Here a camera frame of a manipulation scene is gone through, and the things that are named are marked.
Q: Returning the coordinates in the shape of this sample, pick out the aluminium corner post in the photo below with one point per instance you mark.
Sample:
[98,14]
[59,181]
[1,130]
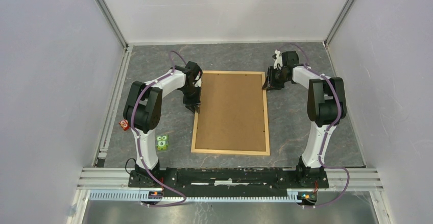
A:
[338,22]
[112,23]

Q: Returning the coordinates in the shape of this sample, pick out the left aluminium corner post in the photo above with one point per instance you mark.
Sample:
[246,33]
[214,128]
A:
[112,23]

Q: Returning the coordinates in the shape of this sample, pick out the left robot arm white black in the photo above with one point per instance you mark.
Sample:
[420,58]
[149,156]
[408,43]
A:
[143,109]

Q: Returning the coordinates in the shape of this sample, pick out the toothed aluminium rail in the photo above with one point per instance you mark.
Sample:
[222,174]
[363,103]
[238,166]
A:
[148,196]

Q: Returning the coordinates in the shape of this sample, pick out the red small toy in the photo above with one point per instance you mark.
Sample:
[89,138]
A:
[124,124]

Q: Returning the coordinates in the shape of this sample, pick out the wooden picture frame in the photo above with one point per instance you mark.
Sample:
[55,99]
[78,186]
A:
[230,152]

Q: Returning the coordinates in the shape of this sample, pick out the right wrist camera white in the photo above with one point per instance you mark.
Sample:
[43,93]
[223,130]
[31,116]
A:
[278,64]

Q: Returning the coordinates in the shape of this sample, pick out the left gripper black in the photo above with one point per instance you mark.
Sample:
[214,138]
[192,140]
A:
[194,104]

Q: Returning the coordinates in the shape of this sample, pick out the right aluminium corner post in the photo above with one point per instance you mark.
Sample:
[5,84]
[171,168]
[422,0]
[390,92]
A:
[338,22]

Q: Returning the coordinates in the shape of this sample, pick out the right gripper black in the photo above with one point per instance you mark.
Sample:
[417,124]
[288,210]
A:
[270,83]

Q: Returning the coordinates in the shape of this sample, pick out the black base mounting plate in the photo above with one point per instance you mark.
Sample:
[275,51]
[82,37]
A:
[228,182]

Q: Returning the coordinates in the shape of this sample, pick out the green owl number toy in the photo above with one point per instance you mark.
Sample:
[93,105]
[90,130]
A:
[162,142]

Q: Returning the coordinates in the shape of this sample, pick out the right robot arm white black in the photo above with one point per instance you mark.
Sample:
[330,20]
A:
[326,107]

